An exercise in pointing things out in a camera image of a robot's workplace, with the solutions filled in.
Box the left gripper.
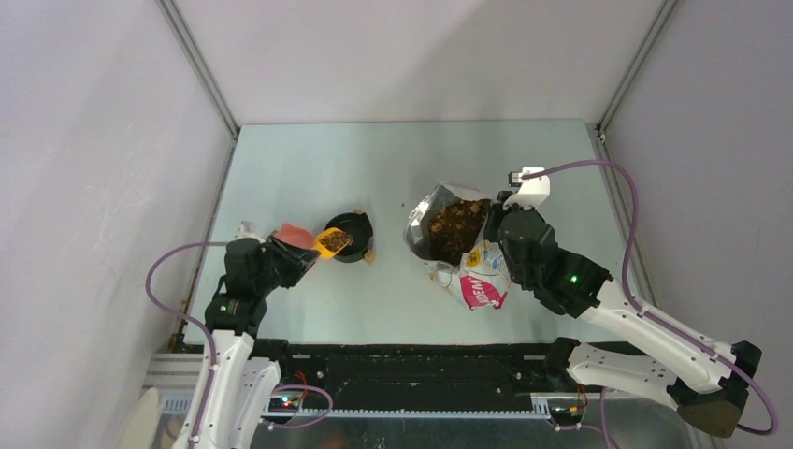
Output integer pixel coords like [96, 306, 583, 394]
[254, 235, 320, 295]

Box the yellow plastic scoop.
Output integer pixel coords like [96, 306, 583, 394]
[312, 227, 353, 259]

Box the cat food bag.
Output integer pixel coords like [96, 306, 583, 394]
[403, 182, 512, 311]

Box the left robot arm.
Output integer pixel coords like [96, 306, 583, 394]
[174, 224, 320, 448]

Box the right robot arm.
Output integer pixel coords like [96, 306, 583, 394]
[484, 191, 762, 438]

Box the black pet bowl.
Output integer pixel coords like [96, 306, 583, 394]
[324, 210, 374, 263]

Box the pink cat bowl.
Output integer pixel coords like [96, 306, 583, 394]
[272, 223, 315, 250]

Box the wooden bowl stand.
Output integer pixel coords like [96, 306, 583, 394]
[353, 209, 376, 266]

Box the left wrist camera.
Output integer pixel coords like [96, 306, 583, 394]
[234, 221, 265, 243]

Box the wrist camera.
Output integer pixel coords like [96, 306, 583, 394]
[234, 221, 265, 243]
[502, 167, 551, 209]

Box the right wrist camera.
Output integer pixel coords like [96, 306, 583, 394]
[502, 167, 551, 209]

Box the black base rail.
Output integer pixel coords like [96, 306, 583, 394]
[252, 339, 597, 413]

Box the aluminium frame rail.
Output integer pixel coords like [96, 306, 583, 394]
[142, 353, 708, 423]

